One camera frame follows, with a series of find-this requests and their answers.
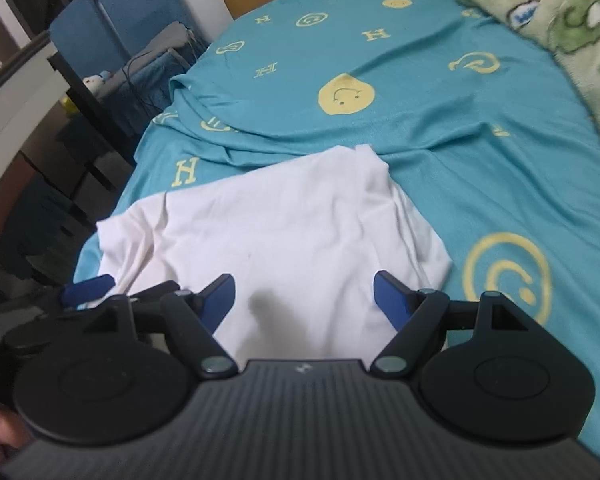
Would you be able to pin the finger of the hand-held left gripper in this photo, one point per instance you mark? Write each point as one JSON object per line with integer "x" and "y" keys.
{"x": 87, "y": 290}
{"x": 150, "y": 292}

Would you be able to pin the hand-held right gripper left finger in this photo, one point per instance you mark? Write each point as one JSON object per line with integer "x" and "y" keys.
{"x": 222, "y": 302}

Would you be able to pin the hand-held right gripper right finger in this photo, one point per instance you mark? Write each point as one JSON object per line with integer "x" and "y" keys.
{"x": 390, "y": 300}

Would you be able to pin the white t-shirt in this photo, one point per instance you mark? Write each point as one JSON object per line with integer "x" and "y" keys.
{"x": 280, "y": 220}

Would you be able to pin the person's left hand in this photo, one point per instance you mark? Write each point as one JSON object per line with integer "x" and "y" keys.
{"x": 0, "y": 432}

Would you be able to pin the yellow-green ball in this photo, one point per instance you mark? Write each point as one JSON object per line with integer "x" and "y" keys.
{"x": 70, "y": 105}

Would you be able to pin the teal printed bed sheet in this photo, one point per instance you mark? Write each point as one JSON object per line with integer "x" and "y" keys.
{"x": 430, "y": 110}

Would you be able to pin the plush toy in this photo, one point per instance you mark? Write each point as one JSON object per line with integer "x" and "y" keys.
{"x": 97, "y": 82}

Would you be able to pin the white and black desk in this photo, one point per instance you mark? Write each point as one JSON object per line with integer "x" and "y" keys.
{"x": 25, "y": 90}

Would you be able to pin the grey cloth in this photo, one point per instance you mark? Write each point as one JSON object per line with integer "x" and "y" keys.
{"x": 165, "y": 40}

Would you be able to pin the green printed fleece blanket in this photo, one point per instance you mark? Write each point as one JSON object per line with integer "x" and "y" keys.
{"x": 555, "y": 5}

